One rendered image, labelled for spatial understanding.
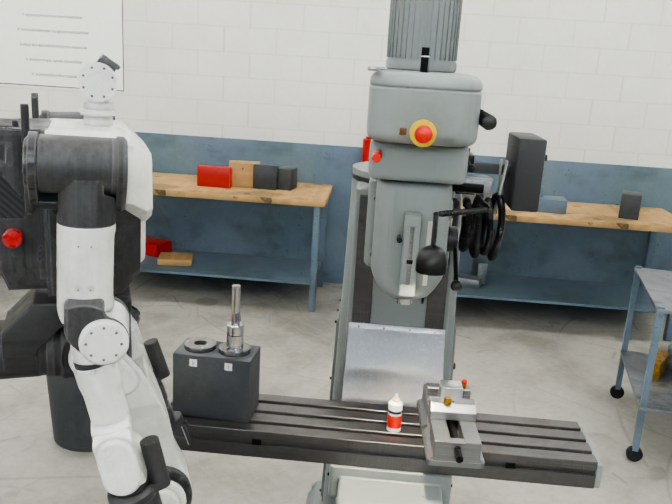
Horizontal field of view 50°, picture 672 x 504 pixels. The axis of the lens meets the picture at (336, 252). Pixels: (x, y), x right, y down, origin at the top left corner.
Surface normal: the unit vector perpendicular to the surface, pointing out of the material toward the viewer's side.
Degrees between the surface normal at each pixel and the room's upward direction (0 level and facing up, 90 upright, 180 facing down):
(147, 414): 115
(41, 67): 90
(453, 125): 90
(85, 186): 89
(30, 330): 90
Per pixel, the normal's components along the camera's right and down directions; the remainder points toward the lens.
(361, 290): -0.07, 0.26
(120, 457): 0.21, 0.29
